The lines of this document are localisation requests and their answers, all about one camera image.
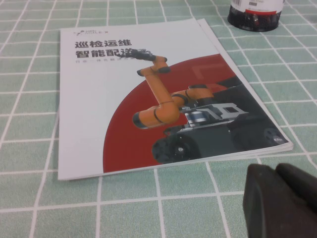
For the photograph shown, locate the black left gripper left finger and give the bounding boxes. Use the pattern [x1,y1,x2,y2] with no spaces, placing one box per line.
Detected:
[243,163,317,238]

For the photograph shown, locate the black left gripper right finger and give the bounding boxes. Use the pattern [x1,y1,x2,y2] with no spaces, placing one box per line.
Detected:
[274,162,317,211]

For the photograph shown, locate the black mesh pen holder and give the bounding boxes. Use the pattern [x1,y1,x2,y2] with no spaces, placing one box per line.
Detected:
[227,0,285,32]

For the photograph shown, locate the green checked tablecloth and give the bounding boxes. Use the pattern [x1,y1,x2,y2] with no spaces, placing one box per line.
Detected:
[0,0,317,238]

